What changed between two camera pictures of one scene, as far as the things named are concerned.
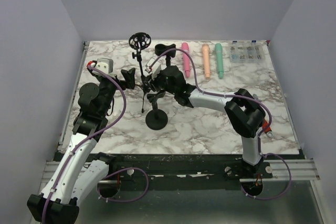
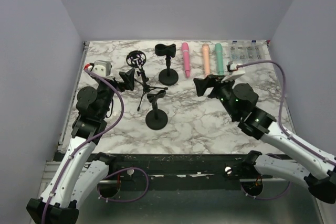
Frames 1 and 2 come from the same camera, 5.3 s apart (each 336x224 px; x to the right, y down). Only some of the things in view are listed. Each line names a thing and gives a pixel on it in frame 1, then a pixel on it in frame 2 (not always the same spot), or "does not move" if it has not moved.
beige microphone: [206, 51] does not move
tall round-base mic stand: [160, 48] does not move
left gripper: [129, 78] does not move
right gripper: [153, 84] → [210, 81]
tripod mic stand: [140, 41] → [137, 59]
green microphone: [218, 50] does not move
